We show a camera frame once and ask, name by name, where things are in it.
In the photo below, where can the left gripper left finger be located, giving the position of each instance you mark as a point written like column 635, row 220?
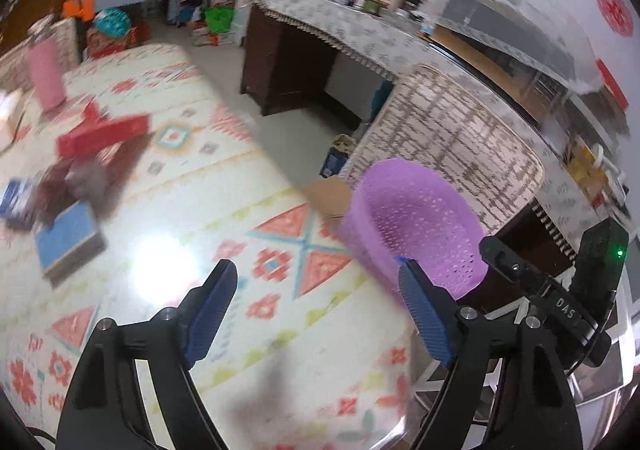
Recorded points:
column 104, row 407

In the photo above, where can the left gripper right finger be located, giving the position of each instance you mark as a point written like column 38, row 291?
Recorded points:
column 533, row 407

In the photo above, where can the dark red snack bag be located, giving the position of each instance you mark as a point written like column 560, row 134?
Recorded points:
column 68, row 182

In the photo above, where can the blue medicine box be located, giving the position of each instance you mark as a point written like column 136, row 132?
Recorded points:
column 19, row 203

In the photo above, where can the red wrapper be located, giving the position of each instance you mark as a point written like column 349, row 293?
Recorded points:
column 93, row 113

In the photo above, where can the purple trash basket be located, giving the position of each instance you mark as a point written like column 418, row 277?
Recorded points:
column 401, row 210

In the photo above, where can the cardboard box under basket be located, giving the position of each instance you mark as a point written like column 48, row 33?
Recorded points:
column 331, row 197

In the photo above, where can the mesh food cover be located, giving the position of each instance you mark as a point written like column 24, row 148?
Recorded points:
column 538, row 33

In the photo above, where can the white tissue box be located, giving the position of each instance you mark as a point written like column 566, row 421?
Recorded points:
column 11, row 113

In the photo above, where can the pink thermos bottle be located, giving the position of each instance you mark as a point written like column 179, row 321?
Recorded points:
column 46, row 74

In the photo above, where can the green bag on floor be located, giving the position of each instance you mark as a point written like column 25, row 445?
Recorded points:
column 218, row 19

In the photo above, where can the sideboard with floral cloth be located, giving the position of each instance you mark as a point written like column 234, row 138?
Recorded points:
column 391, row 52

